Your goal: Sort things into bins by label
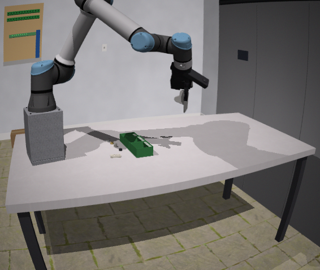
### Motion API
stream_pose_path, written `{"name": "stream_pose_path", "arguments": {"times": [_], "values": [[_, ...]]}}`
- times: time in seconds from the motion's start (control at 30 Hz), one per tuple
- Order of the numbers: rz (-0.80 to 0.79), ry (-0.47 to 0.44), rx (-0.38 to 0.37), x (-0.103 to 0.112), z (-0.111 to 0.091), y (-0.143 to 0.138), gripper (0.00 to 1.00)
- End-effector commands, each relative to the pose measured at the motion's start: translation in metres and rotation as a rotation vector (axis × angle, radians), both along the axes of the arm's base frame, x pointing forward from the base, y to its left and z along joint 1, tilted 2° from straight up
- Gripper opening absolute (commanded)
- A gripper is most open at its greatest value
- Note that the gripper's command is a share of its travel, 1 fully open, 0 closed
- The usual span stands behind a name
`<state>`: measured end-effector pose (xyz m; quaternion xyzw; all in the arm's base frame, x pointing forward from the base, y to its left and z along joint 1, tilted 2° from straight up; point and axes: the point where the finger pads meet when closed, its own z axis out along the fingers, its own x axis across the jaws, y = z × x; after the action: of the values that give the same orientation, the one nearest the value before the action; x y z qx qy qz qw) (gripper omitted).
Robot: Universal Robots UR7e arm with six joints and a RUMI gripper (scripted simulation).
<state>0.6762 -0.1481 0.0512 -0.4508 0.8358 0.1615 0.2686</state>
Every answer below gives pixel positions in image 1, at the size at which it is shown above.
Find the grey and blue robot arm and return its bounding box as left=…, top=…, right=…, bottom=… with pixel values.
left=28, top=0, right=192, bottom=112

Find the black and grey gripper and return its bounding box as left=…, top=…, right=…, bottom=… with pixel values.
left=170, top=62, right=193, bottom=113

